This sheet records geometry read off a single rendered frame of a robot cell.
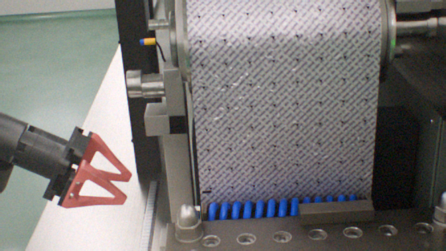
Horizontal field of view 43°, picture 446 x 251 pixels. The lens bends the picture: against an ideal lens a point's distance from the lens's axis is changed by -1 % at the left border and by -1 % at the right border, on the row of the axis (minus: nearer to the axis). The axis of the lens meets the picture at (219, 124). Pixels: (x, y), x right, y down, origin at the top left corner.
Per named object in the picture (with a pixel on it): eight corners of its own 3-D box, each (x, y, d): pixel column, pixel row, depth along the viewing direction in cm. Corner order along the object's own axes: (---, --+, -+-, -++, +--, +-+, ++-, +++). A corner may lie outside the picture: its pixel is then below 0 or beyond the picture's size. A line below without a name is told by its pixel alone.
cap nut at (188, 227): (175, 227, 75) (172, 198, 73) (204, 226, 75) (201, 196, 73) (174, 244, 71) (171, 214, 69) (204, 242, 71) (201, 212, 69)
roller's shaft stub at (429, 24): (373, 38, 79) (375, 6, 77) (424, 36, 79) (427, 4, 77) (383, 48, 75) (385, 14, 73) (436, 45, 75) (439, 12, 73)
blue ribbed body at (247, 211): (208, 218, 80) (206, 197, 78) (362, 210, 80) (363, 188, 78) (208, 234, 77) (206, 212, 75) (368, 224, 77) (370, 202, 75)
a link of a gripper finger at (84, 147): (116, 216, 78) (51, 188, 76) (123, 188, 84) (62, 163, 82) (137, 176, 75) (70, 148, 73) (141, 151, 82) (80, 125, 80)
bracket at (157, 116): (159, 234, 96) (139, 60, 83) (198, 232, 96) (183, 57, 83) (156, 253, 91) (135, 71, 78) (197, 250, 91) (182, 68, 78)
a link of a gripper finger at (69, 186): (113, 229, 75) (45, 202, 73) (120, 200, 81) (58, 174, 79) (134, 190, 73) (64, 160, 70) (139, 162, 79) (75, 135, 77)
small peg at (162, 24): (148, 17, 75) (147, 22, 74) (169, 16, 75) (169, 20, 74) (149, 27, 76) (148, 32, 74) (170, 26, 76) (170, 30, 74)
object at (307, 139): (202, 211, 80) (192, 87, 72) (369, 201, 80) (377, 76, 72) (202, 213, 80) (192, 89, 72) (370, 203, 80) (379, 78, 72)
